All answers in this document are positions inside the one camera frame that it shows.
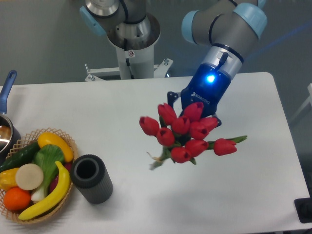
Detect yellow bell pepper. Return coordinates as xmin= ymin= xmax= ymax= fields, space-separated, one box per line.
xmin=0 ymin=168 xmax=19 ymax=191

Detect blue handled saucepan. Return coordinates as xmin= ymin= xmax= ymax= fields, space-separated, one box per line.
xmin=0 ymin=70 xmax=20 ymax=165

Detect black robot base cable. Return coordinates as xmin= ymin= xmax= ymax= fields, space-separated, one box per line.
xmin=123 ymin=38 xmax=135 ymax=80

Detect grey ribbed vase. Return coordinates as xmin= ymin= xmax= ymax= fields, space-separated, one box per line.
xmin=70 ymin=154 xmax=113 ymax=204

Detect yellow banana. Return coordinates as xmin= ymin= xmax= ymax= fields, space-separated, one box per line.
xmin=18 ymin=161 xmax=71 ymax=221

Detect black device at table edge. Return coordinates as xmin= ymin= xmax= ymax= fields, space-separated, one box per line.
xmin=294 ymin=197 xmax=312 ymax=223

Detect woven wicker basket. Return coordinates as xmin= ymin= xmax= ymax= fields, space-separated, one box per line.
xmin=0 ymin=127 xmax=78 ymax=225

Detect green bok choy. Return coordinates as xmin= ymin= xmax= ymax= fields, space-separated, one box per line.
xmin=31 ymin=144 xmax=64 ymax=203

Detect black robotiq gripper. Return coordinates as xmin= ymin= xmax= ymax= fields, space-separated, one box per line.
xmin=167 ymin=64 xmax=231 ymax=127

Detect beige round disc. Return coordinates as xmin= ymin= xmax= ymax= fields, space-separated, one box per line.
xmin=15 ymin=163 xmax=43 ymax=191

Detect orange fruit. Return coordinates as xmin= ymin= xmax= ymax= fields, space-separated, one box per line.
xmin=3 ymin=187 xmax=31 ymax=211

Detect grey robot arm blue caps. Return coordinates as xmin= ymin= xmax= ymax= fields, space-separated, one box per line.
xmin=79 ymin=0 xmax=267 ymax=117

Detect yellow squash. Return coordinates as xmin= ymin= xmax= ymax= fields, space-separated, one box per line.
xmin=38 ymin=132 xmax=74 ymax=163

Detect green cucumber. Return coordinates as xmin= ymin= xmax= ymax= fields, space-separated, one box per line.
xmin=0 ymin=141 xmax=40 ymax=172

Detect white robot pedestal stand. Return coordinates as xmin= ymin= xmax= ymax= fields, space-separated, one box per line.
xmin=85 ymin=13 xmax=174 ymax=81

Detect red tulip bouquet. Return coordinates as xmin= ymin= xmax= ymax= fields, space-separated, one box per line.
xmin=139 ymin=102 xmax=247 ymax=170

